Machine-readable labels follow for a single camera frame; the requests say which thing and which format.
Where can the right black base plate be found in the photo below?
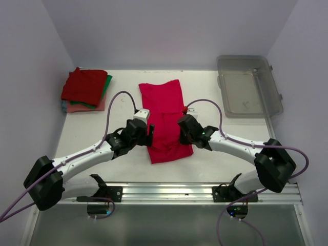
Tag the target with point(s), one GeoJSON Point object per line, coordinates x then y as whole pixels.
{"type": "Point", "coordinates": [223, 193]}

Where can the green folded shirt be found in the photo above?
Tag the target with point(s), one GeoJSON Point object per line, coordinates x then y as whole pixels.
{"type": "Point", "coordinates": [102, 98]}

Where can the clear plastic bin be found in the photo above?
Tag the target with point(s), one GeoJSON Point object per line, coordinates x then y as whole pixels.
{"type": "Point", "coordinates": [247, 86]}

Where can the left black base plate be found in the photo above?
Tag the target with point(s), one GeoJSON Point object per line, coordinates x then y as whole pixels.
{"type": "Point", "coordinates": [104, 194]}

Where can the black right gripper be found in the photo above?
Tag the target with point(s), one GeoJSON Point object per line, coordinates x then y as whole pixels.
{"type": "Point", "coordinates": [182, 140]}

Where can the crimson pink t shirt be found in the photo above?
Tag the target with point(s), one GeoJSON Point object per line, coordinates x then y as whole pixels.
{"type": "Point", "coordinates": [165, 103]}

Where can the dark red folded shirt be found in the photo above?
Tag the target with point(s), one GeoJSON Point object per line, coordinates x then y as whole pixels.
{"type": "Point", "coordinates": [85, 86]}

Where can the salmon pink folded shirt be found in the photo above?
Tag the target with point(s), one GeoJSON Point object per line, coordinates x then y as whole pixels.
{"type": "Point", "coordinates": [81, 108]}

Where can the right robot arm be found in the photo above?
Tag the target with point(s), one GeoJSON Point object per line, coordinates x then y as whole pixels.
{"type": "Point", "coordinates": [273, 165]}

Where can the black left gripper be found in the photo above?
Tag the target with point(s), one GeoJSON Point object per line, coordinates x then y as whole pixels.
{"type": "Point", "coordinates": [146, 140]}

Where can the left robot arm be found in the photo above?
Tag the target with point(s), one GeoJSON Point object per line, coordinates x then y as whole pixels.
{"type": "Point", "coordinates": [50, 180]}

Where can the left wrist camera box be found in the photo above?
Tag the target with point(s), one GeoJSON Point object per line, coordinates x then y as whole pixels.
{"type": "Point", "coordinates": [142, 114]}

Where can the light blue folded shirt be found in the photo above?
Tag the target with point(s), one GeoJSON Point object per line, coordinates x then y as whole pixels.
{"type": "Point", "coordinates": [64, 106]}

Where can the aluminium mounting rail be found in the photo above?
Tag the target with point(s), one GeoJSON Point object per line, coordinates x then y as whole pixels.
{"type": "Point", "coordinates": [194, 193]}

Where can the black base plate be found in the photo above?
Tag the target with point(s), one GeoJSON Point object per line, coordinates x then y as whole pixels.
{"type": "Point", "coordinates": [104, 194]}
{"type": "Point", "coordinates": [223, 193]}

